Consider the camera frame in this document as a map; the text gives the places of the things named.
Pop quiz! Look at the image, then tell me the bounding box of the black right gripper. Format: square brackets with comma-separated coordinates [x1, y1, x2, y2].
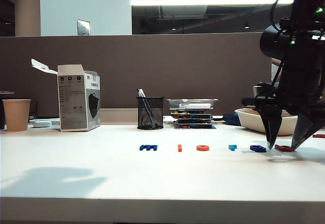
[241, 56, 325, 150]

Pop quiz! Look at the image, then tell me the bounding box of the brown desk partition panel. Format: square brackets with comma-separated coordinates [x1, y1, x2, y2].
[0, 33, 273, 119]

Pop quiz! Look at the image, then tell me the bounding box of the metal wall plate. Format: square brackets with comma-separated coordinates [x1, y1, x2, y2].
[77, 19, 91, 37]

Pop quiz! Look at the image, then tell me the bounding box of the red letter b magnet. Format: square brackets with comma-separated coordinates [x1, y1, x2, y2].
[275, 144, 296, 153]

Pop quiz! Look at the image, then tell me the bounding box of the beige oval paper bowl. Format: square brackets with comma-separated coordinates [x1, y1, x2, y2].
[234, 107, 299, 137]

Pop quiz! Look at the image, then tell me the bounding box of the grey face mask box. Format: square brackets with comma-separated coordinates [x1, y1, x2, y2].
[30, 58, 102, 133]

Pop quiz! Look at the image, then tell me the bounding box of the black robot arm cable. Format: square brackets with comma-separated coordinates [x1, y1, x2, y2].
[270, 0, 297, 89]

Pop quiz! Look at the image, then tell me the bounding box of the brown paper cup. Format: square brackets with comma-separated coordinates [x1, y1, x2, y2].
[2, 99, 32, 132]

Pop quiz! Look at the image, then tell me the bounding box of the white earbuds case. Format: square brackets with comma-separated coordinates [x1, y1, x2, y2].
[32, 119, 53, 129]

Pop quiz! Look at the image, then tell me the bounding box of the person in white shirt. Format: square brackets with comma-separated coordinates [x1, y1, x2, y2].
[271, 57, 282, 83]

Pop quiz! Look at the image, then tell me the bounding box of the black mesh pen holder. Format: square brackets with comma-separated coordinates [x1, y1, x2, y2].
[137, 97, 165, 130]

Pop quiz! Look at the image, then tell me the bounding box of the clear plastic case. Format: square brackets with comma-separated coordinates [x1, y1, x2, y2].
[166, 98, 219, 111]

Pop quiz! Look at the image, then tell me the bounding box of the pen with clear cap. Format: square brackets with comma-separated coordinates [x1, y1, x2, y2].
[137, 88, 154, 128]

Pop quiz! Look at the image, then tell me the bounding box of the long ceiling light strip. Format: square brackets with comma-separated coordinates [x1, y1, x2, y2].
[130, 0, 296, 7]

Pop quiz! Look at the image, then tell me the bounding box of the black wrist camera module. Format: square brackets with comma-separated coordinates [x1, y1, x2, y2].
[252, 82, 275, 99]

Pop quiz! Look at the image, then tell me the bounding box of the blue letter g magnet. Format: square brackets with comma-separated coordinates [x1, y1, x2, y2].
[249, 144, 268, 153]

